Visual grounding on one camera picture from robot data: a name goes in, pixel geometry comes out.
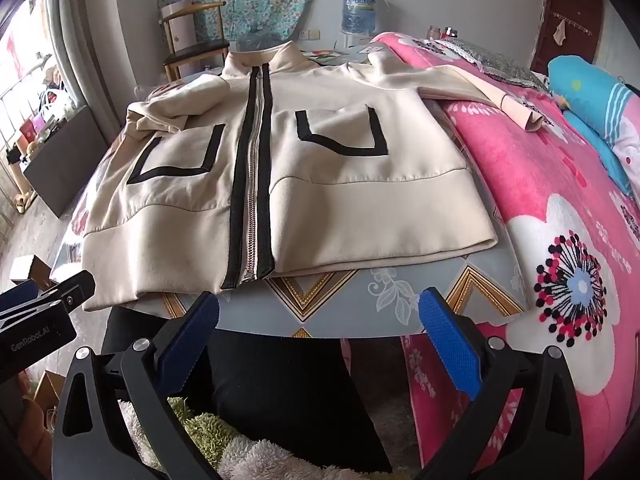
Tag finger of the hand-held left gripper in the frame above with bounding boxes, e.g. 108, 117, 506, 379
0, 281, 41, 317
39, 270, 97, 315

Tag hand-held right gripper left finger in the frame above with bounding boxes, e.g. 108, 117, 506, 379
50, 290, 221, 480

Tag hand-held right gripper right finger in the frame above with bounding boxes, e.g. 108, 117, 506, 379
415, 287, 593, 480

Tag cream zip jacket black trim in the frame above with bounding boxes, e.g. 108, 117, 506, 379
82, 42, 546, 311

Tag brown cardboard box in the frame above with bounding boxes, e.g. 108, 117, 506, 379
9, 255, 58, 291

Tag open tan cardboard box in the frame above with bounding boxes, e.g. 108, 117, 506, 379
31, 370, 67, 413

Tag person's black pants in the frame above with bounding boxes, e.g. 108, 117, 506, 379
102, 305, 396, 473

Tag patterned grey tablecloth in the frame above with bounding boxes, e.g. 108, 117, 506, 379
50, 45, 531, 338

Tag fluffy green white robe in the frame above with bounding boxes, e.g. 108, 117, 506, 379
117, 396, 381, 480

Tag pink floral blanket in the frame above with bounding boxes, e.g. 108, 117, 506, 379
340, 30, 640, 461

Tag grey curtain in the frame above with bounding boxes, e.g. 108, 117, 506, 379
57, 0, 121, 146

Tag wooden chair dark seat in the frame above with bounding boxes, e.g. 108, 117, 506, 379
159, 1, 231, 82

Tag silver sequin cloth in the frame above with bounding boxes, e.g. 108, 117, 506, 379
435, 37, 551, 93

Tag blue pillow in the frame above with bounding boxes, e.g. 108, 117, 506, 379
547, 55, 640, 196

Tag blue water dispenser bottle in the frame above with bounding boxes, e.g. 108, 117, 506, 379
341, 0, 377, 36

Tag brown door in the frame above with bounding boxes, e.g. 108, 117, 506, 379
530, 0, 606, 76

